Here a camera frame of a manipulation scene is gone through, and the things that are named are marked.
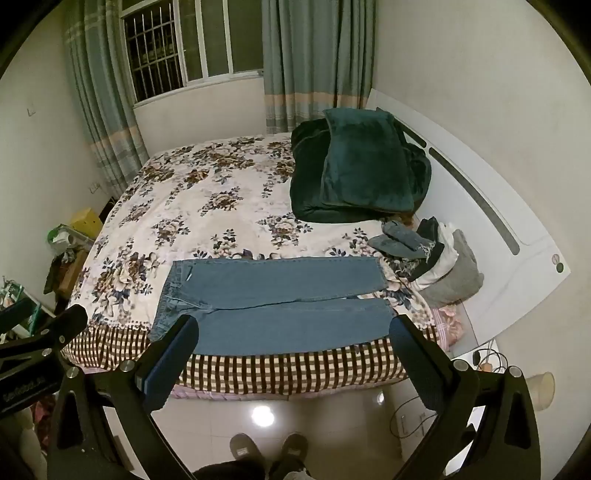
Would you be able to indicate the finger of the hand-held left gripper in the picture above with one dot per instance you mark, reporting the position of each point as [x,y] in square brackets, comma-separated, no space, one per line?
[14,313]
[55,330]

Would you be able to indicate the white bed headboard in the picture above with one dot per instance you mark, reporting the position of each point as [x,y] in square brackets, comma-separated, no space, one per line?
[489,240]

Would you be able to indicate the bed with floral sheet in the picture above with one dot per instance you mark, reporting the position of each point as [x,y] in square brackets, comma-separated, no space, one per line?
[217,198]

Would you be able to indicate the dark grey frayed jeans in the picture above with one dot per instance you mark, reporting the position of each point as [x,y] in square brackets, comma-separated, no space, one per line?
[397,240]

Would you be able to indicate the cluttered storage rack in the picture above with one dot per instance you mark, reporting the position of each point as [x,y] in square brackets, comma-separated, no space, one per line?
[23,288]

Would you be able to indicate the white nightstand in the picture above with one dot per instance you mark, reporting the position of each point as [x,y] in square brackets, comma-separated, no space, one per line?
[466,355]

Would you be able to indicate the pink bed sheet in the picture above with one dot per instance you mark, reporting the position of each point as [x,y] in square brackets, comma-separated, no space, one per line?
[450,325]

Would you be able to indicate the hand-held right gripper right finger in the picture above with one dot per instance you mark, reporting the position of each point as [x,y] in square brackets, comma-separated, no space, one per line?
[418,364]

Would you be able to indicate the dark green plush blanket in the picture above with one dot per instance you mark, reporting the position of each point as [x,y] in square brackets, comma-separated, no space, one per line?
[360,170]

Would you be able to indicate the yellow box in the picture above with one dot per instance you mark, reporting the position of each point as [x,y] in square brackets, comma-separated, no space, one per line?
[87,224]

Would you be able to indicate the white-framed window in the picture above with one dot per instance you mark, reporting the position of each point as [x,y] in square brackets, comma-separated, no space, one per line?
[207,41]

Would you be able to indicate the blue-grey striped curtain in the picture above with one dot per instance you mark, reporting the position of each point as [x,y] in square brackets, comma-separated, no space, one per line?
[314,60]
[104,110]

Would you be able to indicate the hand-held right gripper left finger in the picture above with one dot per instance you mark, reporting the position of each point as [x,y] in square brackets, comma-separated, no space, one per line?
[166,364]

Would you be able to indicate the beige cup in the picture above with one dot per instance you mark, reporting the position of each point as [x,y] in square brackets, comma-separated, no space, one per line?
[541,390]

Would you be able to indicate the metal window grille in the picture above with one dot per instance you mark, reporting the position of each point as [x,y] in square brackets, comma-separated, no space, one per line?
[152,55]

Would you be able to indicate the blue denim pants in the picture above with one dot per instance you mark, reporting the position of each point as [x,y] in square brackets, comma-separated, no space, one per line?
[277,304]

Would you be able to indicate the white garment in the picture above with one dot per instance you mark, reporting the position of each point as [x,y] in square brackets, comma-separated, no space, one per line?
[445,258]

